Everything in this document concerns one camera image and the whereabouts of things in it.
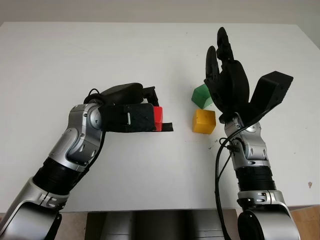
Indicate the red block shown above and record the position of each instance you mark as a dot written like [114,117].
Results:
[158,117]

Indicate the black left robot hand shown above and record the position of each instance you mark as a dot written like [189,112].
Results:
[125,93]

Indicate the green block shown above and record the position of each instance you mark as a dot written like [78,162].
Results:
[201,96]

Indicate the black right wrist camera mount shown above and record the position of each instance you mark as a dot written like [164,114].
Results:
[271,90]

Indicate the dark grey robot torso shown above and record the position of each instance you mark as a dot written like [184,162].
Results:
[160,225]

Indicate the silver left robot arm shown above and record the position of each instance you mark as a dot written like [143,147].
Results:
[72,140]

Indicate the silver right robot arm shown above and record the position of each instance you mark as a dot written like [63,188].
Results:
[255,150]

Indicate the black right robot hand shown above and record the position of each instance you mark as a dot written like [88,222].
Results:
[232,85]

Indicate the yellow block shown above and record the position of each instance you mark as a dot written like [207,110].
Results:
[203,121]

